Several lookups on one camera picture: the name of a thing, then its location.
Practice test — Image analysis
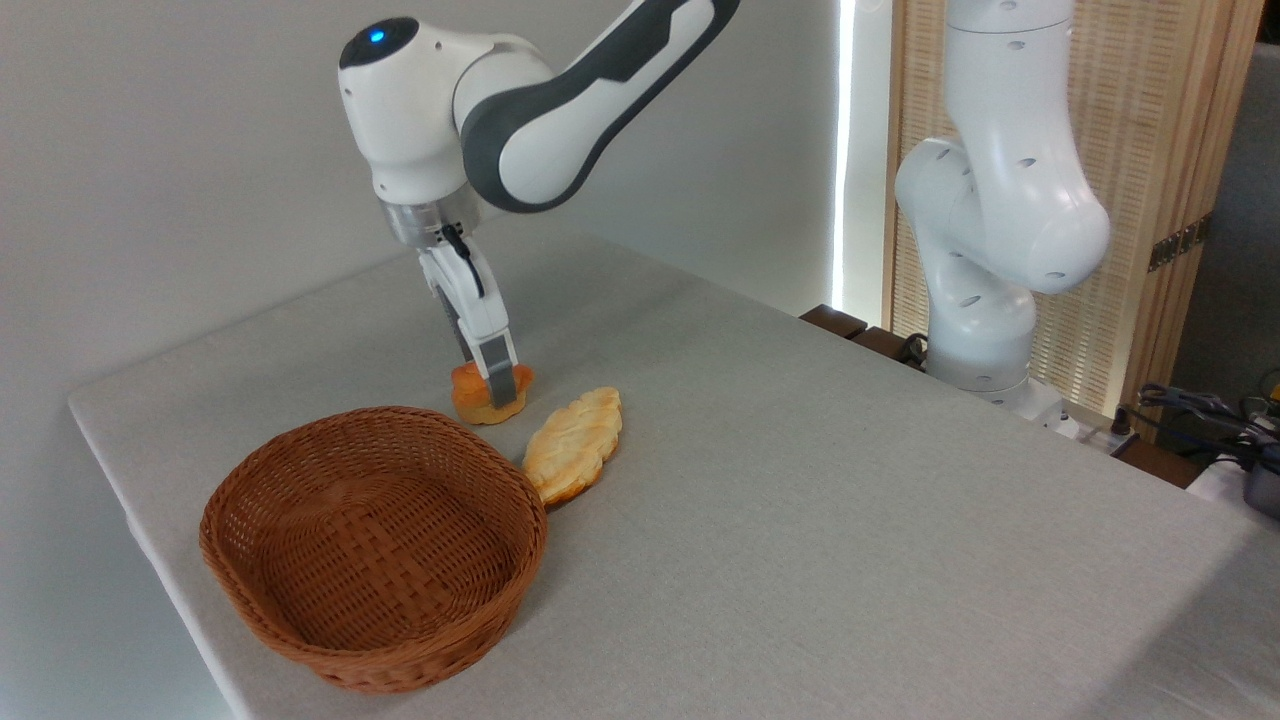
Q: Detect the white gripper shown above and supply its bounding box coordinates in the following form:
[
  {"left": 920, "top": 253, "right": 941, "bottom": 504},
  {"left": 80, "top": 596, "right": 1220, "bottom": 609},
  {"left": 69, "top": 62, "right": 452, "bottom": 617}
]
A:
[{"left": 417, "top": 232, "right": 520, "bottom": 410}]

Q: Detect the small round orange bread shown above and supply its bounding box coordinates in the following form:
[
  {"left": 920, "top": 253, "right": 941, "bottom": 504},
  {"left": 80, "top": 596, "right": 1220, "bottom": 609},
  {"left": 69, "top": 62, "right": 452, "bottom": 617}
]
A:
[{"left": 449, "top": 361, "right": 536, "bottom": 427}]

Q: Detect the brown wicker basket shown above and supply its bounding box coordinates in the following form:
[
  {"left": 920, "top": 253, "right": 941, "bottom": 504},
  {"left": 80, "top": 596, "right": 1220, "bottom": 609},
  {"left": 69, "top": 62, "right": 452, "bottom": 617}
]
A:
[{"left": 198, "top": 405, "right": 550, "bottom": 696}]

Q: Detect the dark brown wooden block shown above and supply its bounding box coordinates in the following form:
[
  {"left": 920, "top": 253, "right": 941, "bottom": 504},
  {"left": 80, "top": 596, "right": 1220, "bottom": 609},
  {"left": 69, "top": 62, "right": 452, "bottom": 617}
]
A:
[
  {"left": 850, "top": 325, "right": 927, "bottom": 372},
  {"left": 799, "top": 304, "right": 869, "bottom": 341}
]

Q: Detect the wooden slatted screen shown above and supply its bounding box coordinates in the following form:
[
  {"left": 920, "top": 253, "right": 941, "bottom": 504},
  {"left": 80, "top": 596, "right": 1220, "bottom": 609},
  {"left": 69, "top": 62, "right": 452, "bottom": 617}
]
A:
[{"left": 884, "top": 0, "right": 1267, "bottom": 417}]

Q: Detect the dark metal hinge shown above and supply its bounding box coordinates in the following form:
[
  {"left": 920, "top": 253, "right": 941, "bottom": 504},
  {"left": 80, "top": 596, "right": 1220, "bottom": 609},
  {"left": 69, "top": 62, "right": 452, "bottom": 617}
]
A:
[{"left": 1147, "top": 212, "right": 1214, "bottom": 274}]

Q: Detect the grey tablecloth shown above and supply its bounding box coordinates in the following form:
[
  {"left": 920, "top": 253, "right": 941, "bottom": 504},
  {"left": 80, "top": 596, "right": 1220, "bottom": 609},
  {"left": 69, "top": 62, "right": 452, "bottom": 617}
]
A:
[{"left": 67, "top": 225, "right": 1280, "bottom": 720}]

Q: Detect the black cable bundle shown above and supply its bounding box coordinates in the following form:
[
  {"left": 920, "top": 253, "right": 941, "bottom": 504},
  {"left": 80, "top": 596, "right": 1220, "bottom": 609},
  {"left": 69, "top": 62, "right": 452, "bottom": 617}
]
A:
[{"left": 1137, "top": 382, "right": 1280, "bottom": 463}]

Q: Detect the leaf-shaped flat bread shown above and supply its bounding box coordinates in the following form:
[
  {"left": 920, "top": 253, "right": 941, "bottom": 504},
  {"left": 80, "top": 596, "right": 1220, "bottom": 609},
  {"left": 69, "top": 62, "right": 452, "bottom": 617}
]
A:
[{"left": 520, "top": 386, "right": 624, "bottom": 507}]

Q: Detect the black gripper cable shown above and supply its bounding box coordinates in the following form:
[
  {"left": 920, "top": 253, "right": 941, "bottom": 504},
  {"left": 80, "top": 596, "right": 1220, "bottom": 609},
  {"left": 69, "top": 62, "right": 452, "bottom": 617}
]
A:
[{"left": 442, "top": 225, "right": 489, "bottom": 300}]

